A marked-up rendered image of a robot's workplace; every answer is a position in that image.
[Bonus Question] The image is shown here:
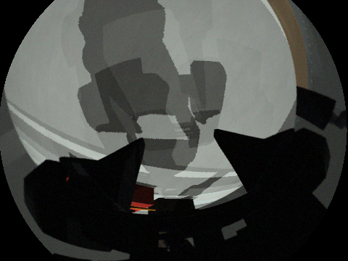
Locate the red flat rectangular plate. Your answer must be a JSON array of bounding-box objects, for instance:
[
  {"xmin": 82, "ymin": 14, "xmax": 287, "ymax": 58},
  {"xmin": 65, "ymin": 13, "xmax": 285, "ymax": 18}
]
[{"xmin": 130, "ymin": 185, "xmax": 154, "ymax": 214}]

